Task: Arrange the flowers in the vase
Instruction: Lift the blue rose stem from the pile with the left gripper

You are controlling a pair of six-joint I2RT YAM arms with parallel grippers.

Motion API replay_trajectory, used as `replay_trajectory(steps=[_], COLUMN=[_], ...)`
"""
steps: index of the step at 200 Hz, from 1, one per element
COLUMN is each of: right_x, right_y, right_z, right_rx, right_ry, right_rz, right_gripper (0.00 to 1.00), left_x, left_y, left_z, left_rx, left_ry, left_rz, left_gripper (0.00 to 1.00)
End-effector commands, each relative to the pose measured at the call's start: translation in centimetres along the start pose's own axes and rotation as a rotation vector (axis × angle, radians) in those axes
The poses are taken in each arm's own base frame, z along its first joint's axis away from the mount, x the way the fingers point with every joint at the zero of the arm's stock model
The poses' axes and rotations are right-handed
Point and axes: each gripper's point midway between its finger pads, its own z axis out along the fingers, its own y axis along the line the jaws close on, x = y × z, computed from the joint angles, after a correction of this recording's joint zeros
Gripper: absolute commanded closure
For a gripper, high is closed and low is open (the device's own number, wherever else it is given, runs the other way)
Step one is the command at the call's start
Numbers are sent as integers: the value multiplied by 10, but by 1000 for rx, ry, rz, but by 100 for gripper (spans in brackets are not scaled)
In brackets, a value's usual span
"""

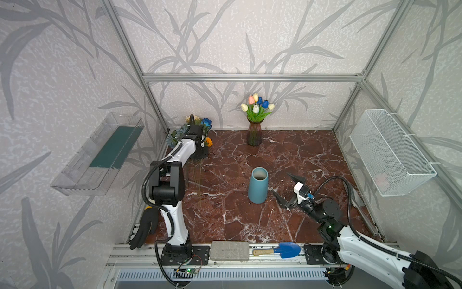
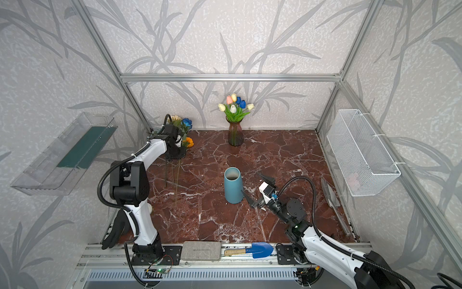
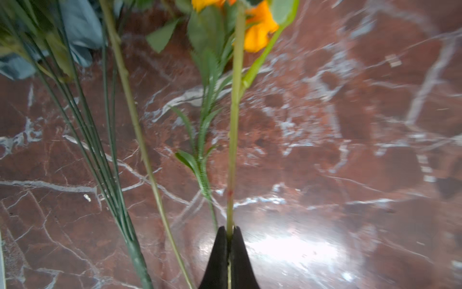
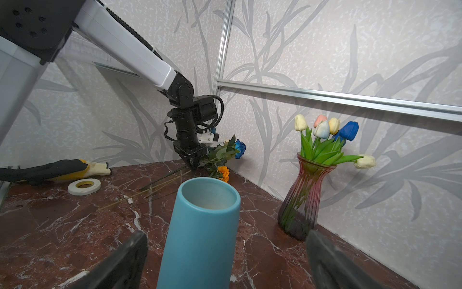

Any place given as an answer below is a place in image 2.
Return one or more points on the red glass vase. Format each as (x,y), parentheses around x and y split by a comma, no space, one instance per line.
(235,134)

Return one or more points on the clear plastic wall shelf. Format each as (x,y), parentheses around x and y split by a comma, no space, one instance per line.
(58,169)

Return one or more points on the pink tulip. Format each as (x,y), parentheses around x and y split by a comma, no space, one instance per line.
(229,100)

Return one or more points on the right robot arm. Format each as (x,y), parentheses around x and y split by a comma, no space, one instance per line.
(356,269)

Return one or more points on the orange daisy stem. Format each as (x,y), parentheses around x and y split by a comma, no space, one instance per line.
(186,143)

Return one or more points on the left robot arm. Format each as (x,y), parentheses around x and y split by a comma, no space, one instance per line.
(125,186)

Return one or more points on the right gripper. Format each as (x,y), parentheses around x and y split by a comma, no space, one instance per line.
(260,197)

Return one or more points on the teal ceramic vase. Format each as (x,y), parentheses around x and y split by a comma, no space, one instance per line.
(233,184)

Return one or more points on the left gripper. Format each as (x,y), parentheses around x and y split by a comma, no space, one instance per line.
(173,145)

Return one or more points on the teal hydrangea bouquet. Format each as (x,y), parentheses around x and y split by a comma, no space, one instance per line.
(158,132)

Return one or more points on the blue garden trowel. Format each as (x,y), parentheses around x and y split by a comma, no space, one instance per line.
(258,250)

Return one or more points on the black work glove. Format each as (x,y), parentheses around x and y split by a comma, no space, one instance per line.
(121,226)

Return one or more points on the blue rose stem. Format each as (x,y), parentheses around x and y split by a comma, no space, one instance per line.
(185,126)

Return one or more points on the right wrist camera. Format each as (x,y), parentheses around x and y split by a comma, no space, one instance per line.
(268,193)

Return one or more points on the white wire basket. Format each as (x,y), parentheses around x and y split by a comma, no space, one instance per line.
(366,165)

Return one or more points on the cream sunflower stem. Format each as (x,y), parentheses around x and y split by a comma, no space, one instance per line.
(176,121)

